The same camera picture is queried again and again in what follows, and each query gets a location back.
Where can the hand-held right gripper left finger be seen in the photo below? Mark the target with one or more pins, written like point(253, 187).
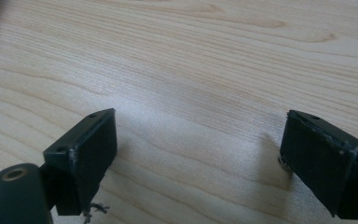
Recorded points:
point(87, 161)

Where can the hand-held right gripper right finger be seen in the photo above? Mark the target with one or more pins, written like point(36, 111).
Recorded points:
point(323, 161)

